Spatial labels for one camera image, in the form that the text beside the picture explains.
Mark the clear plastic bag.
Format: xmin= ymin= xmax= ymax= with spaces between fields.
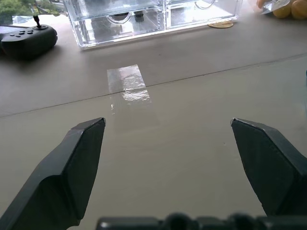
xmin=254 ymin=0 xmax=292 ymax=15

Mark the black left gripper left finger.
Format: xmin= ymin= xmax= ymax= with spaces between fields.
xmin=0 ymin=117 xmax=107 ymax=230

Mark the round wooden coaster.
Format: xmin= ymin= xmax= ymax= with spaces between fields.
xmin=207 ymin=21 xmax=234 ymax=29

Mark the clear adhesive tape strip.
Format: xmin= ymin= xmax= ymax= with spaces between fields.
xmin=106 ymin=64 xmax=162 ymax=135

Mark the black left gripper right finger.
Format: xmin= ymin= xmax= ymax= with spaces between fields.
xmin=230 ymin=117 xmax=307 ymax=217

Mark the yellow round fruit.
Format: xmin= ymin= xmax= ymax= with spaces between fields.
xmin=272 ymin=1 xmax=293 ymax=19
xmin=291 ymin=0 xmax=307 ymax=21

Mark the black handheld remote controller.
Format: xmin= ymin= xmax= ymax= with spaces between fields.
xmin=0 ymin=15 xmax=58 ymax=60

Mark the clear acrylic drawer organizer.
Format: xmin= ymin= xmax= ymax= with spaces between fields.
xmin=64 ymin=0 xmax=240 ymax=50

